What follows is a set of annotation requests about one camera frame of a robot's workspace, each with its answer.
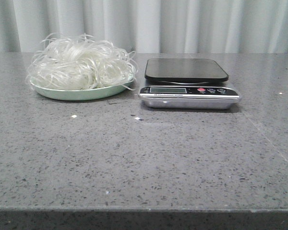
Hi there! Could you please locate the white translucent vermicelli bundle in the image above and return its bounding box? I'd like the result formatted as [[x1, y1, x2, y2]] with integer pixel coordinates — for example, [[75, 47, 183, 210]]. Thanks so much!
[[26, 33, 138, 91]]

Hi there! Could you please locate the light green round plate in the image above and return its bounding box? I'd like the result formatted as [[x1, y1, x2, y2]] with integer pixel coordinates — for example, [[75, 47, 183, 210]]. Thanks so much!
[[31, 74, 134, 101]]

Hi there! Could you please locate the white pleated curtain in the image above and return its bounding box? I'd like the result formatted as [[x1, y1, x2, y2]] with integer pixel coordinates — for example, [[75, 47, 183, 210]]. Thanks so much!
[[0, 0, 288, 53]]

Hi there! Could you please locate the black silver kitchen scale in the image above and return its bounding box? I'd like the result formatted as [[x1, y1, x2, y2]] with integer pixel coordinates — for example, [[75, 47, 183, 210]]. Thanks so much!
[[138, 58, 241, 110]]

